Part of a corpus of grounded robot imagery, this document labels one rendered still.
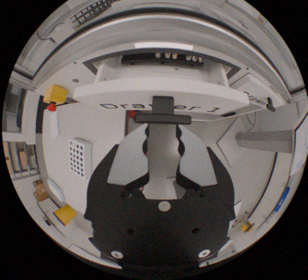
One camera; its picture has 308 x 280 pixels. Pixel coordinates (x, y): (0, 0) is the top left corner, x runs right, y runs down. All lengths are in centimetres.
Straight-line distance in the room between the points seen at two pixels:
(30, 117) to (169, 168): 133
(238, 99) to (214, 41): 9
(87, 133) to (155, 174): 90
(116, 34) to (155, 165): 107
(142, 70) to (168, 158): 94
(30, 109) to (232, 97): 90
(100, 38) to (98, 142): 28
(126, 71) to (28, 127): 73
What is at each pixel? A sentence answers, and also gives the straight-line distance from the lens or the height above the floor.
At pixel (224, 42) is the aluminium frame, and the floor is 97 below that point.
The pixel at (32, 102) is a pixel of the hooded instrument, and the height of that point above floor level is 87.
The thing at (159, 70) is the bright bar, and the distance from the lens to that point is 23.
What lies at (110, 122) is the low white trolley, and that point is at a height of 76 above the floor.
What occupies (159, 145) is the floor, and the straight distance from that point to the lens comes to 104.
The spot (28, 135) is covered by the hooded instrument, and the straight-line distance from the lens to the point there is 81.
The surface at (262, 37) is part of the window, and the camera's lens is 20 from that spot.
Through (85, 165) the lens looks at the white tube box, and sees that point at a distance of 35.
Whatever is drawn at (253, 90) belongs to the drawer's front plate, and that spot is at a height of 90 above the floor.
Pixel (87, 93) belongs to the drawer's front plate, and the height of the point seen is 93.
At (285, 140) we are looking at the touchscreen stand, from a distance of 97.
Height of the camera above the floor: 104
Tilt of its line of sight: 86 degrees down
